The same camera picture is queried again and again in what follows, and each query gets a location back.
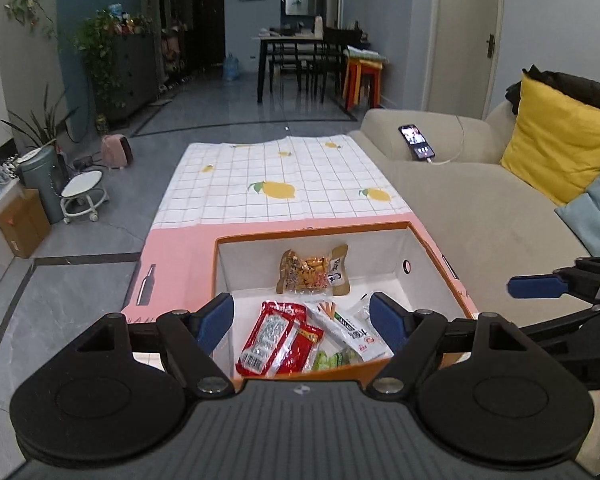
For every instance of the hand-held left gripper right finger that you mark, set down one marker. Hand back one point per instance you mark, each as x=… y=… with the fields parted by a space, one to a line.
x=386 y=322

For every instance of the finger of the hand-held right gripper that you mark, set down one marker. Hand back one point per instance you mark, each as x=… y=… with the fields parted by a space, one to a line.
x=535 y=286
x=590 y=345

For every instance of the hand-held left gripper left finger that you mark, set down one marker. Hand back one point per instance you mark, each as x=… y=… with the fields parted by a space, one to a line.
x=217 y=322

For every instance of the white packet with orange sticks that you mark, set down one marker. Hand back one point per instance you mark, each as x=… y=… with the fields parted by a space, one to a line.
x=352 y=332

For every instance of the red snack packet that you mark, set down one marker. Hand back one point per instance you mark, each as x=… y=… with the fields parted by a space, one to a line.
x=267 y=342

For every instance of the orange cardboard box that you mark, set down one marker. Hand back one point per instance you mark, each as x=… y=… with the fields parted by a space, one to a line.
x=380 y=265

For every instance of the green snack packet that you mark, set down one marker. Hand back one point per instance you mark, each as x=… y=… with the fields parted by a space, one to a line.
x=332 y=360

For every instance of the orange cracker stick packet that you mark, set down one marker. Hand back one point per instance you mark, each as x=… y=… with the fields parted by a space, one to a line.
x=305 y=347

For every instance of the gold nut snack packet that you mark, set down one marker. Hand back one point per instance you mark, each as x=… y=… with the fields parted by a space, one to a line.
x=312 y=270

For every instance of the beige sofa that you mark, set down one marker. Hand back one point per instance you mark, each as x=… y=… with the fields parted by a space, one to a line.
x=460 y=200

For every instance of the yellow pillow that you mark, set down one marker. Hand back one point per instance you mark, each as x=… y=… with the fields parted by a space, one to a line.
x=560 y=140

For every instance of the checked fruit print tablecloth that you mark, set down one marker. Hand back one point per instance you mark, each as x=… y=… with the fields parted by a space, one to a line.
x=280 y=185

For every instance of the smartphone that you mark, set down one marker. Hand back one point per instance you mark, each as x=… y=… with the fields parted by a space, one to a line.
x=417 y=142

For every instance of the white rolling stool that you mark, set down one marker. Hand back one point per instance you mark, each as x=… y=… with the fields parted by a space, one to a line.
x=82 y=192

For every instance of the pink space heater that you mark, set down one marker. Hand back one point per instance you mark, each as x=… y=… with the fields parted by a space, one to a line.
x=117 y=151

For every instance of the brown cardboard carton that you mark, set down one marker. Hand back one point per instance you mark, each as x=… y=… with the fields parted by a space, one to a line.
x=22 y=222

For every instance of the grey green trash can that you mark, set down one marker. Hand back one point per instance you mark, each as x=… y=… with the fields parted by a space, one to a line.
x=42 y=185

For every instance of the orange stacked stools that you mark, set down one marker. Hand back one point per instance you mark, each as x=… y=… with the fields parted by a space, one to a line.
x=362 y=80

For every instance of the blue water jug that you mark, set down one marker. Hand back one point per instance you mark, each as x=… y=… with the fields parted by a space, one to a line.
x=232 y=67

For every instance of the dark grey cabinet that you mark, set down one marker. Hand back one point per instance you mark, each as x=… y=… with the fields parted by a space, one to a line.
x=135 y=75

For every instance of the white door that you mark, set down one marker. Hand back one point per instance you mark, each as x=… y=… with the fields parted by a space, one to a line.
x=462 y=35

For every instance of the long leaf potted plant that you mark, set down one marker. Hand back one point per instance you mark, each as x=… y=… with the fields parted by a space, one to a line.
x=42 y=127

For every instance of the black dining table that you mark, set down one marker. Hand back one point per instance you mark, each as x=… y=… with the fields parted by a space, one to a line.
x=300 y=45

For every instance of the leafy plant on cabinet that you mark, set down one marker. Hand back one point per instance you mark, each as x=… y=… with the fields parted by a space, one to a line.
x=97 y=50

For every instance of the white bottle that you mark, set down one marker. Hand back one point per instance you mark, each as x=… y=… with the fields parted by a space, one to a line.
x=318 y=26

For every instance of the hanging vine plant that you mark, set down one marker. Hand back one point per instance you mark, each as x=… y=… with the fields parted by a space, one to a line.
x=30 y=12

